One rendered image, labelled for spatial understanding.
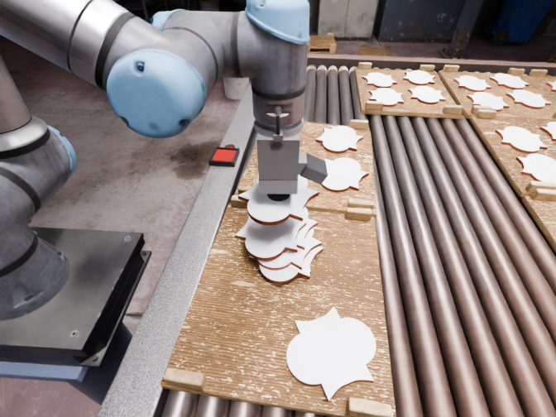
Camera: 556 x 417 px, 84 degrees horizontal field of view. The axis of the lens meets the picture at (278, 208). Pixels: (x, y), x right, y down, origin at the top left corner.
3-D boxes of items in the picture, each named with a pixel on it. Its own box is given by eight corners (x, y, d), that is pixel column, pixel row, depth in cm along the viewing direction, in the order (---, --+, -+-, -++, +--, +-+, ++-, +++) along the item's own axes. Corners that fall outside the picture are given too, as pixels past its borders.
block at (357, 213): (343, 219, 72) (346, 211, 70) (343, 213, 73) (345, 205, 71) (370, 222, 71) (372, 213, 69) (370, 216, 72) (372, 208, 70)
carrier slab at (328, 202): (233, 202, 78) (233, 197, 77) (266, 122, 107) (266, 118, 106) (376, 219, 74) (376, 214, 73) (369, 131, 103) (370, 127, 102)
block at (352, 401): (346, 416, 44) (349, 411, 42) (346, 401, 45) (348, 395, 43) (389, 424, 43) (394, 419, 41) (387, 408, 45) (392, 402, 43)
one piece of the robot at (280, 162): (340, 118, 41) (326, 207, 53) (332, 90, 48) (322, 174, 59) (250, 117, 41) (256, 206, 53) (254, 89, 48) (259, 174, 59)
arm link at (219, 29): (124, 23, 32) (228, 26, 32) (161, 2, 41) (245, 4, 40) (146, 97, 38) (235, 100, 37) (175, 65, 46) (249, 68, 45)
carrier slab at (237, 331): (161, 388, 48) (159, 385, 47) (229, 206, 77) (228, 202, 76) (394, 428, 44) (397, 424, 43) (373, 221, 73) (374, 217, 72)
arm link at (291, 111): (304, 78, 46) (307, 103, 40) (302, 107, 49) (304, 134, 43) (253, 78, 46) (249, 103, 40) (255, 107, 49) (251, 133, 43)
